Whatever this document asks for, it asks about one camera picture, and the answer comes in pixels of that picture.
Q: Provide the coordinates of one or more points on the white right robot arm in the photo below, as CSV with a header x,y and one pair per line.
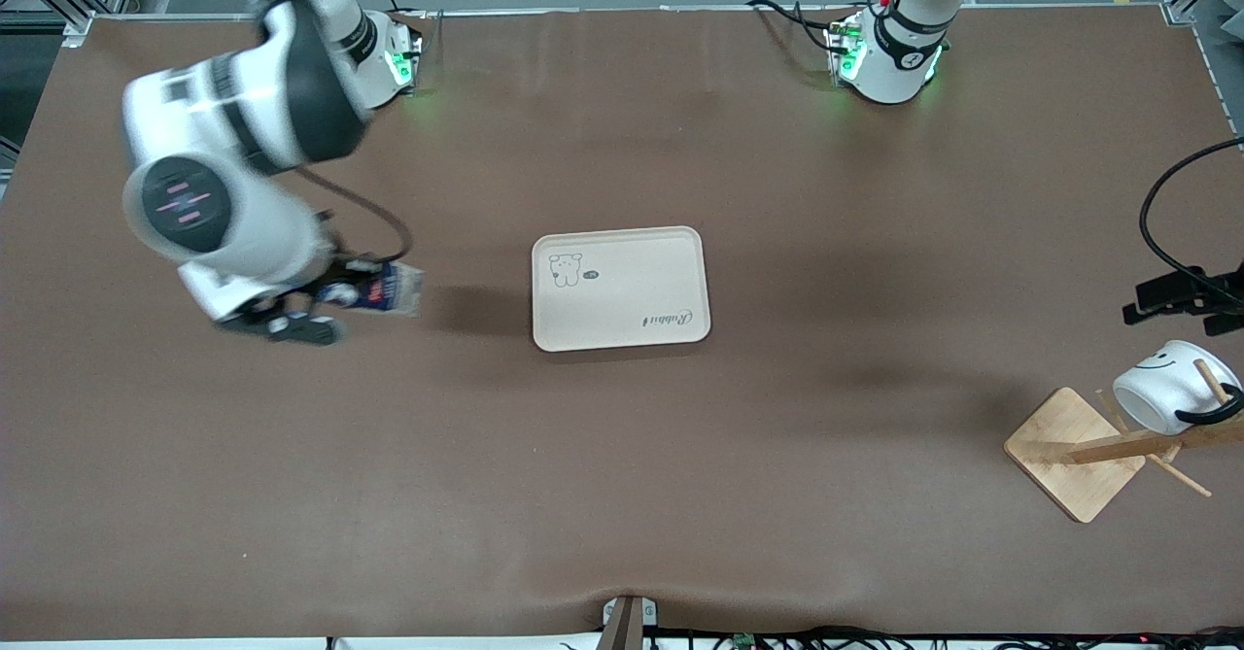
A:
x,y
253,116

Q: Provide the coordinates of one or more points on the wooden cup rack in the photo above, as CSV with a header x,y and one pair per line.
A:
x,y
1069,456

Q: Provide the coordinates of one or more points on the blue milk carton green cap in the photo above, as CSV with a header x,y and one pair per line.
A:
x,y
384,290

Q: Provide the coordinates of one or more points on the beige rectangular tray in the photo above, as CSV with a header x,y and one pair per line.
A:
x,y
632,290

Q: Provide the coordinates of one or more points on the brown table cover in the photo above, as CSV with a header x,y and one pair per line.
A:
x,y
389,485

